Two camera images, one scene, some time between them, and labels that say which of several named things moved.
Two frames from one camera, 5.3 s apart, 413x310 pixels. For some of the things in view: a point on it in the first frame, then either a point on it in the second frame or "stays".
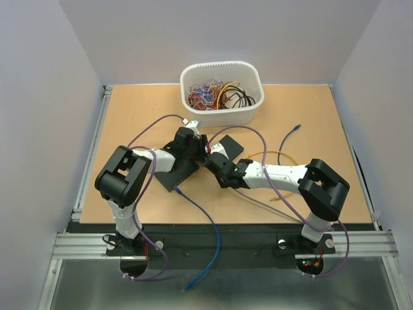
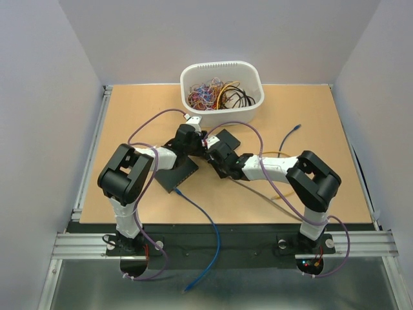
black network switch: (179, 172) stays
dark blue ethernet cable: (295, 128) stays
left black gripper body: (195, 151) stays
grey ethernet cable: (266, 206) -> (267, 199)
